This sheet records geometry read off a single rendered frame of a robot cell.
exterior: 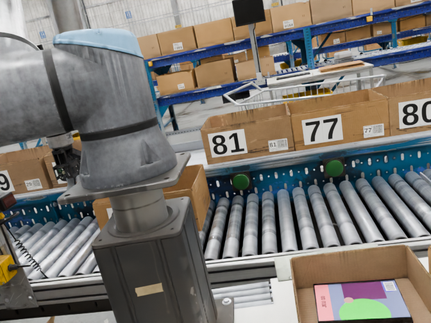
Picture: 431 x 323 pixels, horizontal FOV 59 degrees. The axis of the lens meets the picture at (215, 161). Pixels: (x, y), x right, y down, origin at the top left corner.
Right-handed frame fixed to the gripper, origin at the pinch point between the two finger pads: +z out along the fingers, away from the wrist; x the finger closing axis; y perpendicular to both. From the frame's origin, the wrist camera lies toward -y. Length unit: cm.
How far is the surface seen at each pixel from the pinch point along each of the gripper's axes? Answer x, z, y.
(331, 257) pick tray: 86, 11, 49
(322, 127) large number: 98, -3, -27
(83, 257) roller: 1.1, 20.5, 14.3
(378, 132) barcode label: 120, 3, -26
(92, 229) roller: -5.2, 20.1, -9.0
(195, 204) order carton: 46.1, 8.8, 7.7
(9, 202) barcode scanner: -3.5, -11.8, 34.1
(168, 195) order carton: 37.0, 3.6, 8.2
